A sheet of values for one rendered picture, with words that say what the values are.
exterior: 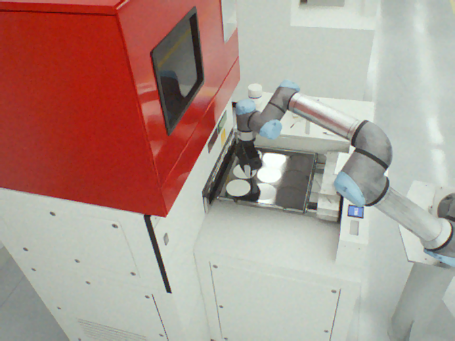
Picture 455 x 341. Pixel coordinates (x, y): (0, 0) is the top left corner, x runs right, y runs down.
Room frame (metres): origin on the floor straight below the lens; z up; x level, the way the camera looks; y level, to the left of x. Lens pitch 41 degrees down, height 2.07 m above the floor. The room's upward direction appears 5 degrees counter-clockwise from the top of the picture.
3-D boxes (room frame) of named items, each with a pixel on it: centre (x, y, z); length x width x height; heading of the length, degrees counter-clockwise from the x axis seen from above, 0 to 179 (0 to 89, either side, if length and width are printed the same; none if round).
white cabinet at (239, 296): (1.32, -0.30, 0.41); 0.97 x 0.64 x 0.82; 160
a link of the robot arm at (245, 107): (1.28, -0.09, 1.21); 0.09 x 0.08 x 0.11; 39
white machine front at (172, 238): (1.18, 0.10, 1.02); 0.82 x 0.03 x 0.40; 160
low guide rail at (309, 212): (1.15, -0.19, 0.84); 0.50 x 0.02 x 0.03; 70
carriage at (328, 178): (1.21, -0.43, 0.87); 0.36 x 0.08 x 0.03; 160
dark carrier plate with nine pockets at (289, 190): (1.28, -0.17, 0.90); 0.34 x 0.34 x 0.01; 70
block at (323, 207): (1.06, -0.38, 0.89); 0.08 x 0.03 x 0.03; 70
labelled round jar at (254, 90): (1.75, -0.17, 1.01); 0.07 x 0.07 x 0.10
